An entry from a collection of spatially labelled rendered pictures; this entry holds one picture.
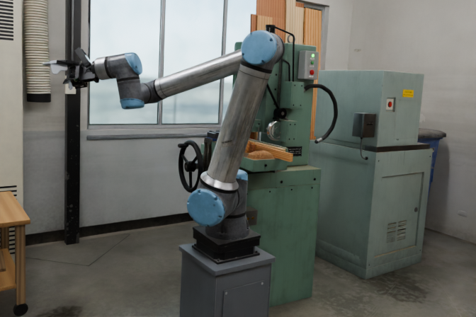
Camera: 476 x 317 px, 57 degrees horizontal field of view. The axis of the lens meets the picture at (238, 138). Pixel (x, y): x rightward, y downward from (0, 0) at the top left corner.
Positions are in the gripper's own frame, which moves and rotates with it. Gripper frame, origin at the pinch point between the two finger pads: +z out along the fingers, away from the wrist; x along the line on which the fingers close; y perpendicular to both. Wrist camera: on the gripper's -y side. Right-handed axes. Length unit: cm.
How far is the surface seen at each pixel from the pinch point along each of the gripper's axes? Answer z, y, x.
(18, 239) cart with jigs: 53, 50, 65
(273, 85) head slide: -84, -27, 83
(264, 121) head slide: -76, -9, 91
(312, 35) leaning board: -121, -167, 233
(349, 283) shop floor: -114, 75, 177
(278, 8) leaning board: -91, -180, 199
